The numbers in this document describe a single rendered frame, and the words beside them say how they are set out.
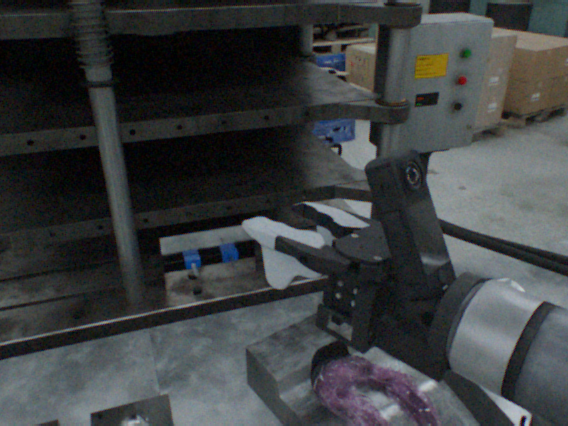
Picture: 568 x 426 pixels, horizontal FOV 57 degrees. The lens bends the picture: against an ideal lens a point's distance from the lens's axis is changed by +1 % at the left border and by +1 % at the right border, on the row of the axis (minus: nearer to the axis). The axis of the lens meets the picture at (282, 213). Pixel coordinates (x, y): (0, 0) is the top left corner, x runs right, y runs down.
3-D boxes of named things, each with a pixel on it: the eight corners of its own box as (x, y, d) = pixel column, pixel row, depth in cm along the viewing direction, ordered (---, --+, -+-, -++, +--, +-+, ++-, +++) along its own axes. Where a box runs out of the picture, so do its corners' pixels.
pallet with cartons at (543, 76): (568, 115, 549) (588, 41, 514) (518, 129, 510) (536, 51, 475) (475, 90, 639) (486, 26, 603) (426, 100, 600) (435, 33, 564)
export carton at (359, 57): (403, 87, 598) (408, 51, 579) (370, 91, 582) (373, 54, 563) (373, 75, 649) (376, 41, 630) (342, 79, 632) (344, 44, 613)
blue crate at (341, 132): (358, 141, 484) (359, 118, 474) (319, 149, 465) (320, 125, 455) (321, 122, 530) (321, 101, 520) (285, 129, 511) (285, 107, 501)
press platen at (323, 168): (410, 236, 161) (417, 184, 153) (-67, 326, 124) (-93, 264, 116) (311, 145, 231) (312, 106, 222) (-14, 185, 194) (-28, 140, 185)
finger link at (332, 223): (287, 247, 56) (338, 288, 49) (292, 196, 54) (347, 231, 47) (310, 243, 58) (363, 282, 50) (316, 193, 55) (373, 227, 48)
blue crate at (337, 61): (359, 74, 653) (360, 58, 643) (325, 80, 629) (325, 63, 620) (341, 68, 681) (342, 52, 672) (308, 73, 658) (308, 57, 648)
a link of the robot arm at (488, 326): (519, 324, 33) (559, 283, 39) (451, 293, 36) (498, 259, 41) (491, 416, 36) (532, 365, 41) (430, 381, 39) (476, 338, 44)
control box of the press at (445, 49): (433, 386, 221) (503, 20, 151) (368, 405, 212) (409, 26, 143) (405, 351, 239) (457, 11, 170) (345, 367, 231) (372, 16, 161)
